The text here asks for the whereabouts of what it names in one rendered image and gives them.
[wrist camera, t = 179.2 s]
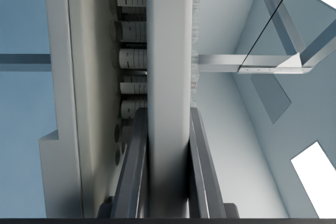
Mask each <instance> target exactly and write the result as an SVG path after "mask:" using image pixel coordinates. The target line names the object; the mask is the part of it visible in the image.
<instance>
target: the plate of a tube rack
mask: <svg viewBox="0 0 336 224"><path fill-rule="evenodd" d="M192 2H193V0H146V39H147V118H148V196H149V218H188V181H189V135H190V92H191V47H192Z"/></svg>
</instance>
